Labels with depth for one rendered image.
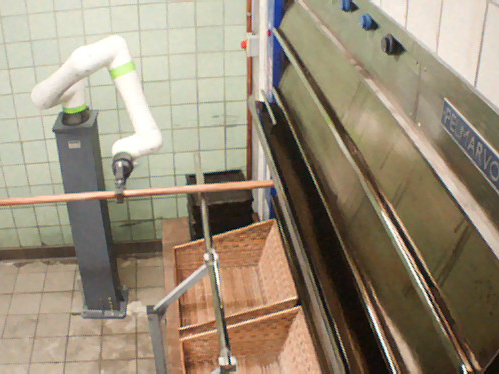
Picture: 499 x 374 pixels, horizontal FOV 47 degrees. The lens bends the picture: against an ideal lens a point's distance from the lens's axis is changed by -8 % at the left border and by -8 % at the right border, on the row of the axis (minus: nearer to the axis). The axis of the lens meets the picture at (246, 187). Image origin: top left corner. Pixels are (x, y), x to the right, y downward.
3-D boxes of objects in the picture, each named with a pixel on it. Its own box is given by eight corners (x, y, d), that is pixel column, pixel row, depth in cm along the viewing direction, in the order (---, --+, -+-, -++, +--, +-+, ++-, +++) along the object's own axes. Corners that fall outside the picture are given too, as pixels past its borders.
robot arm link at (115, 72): (89, 44, 252) (105, 36, 244) (111, 36, 261) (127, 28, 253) (105, 83, 257) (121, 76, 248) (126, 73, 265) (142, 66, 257)
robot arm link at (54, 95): (22, 93, 271) (72, 46, 233) (49, 82, 282) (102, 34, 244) (34, 117, 273) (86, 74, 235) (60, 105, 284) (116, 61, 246)
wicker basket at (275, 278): (275, 264, 297) (276, 216, 283) (297, 346, 249) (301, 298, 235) (173, 271, 292) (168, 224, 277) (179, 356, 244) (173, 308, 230)
